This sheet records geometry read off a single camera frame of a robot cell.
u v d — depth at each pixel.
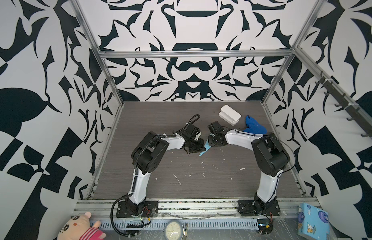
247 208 0.74
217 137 0.74
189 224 0.71
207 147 0.94
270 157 0.50
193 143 0.84
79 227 0.63
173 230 0.66
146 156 0.53
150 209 0.74
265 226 0.71
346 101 0.60
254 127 1.05
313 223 0.66
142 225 0.72
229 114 1.05
